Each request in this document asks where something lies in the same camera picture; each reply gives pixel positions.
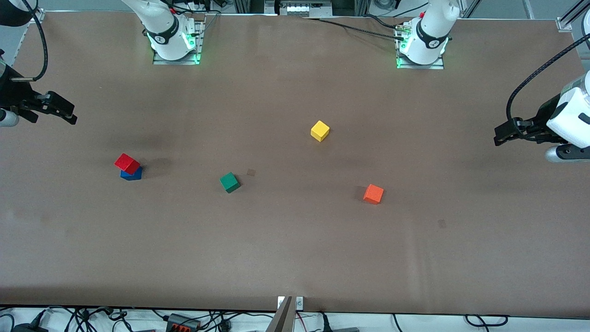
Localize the red wooden block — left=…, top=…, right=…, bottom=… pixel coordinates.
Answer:
left=114, top=153, right=141, bottom=176

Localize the orange wooden block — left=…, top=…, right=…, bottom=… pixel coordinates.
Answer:
left=363, top=184, right=384, bottom=205

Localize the green wooden block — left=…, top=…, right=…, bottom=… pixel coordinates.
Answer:
left=219, top=172, right=241, bottom=193

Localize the yellow wooden block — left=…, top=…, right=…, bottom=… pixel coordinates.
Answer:
left=310, top=120, right=330, bottom=142

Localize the white terminal block device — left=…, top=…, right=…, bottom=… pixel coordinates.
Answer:
left=280, top=0, right=333, bottom=18

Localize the black orange power strip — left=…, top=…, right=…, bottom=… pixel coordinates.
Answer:
left=165, top=313, right=202, bottom=332

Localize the brown table cover mat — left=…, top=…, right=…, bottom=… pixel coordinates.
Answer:
left=0, top=12, right=590, bottom=319

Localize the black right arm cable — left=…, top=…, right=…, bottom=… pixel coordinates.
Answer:
left=10, top=0, right=49, bottom=83

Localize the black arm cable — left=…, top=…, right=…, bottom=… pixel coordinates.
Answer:
left=506, top=35, right=590, bottom=122
left=10, top=0, right=49, bottom=83

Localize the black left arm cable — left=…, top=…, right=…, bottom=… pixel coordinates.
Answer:
left=506, top=35, right=590, bottom=122

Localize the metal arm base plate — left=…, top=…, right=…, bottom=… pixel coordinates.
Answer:
left=395, top=23, right=445, bottom=70
left=152, top=18, right=204, bottom=65

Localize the black cable on table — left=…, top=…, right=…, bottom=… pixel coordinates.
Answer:
left=302, top=17, right=408, bottom=41

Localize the black looped cable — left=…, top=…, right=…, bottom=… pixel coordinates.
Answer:
left=465, top=314, right=509, bottom=328

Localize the grey camera stand post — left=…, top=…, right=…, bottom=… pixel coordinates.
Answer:
left=266, top=296, right=295, bottom=332

